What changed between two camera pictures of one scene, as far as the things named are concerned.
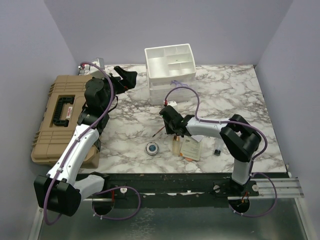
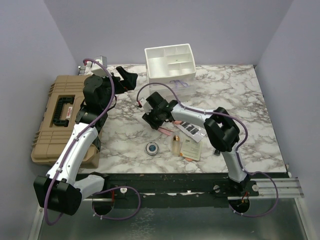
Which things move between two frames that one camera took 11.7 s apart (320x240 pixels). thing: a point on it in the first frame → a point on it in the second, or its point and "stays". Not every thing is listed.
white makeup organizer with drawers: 171,73 stays
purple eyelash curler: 177,83 stays
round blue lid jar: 152,148 stays
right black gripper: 168,130 → 154,124
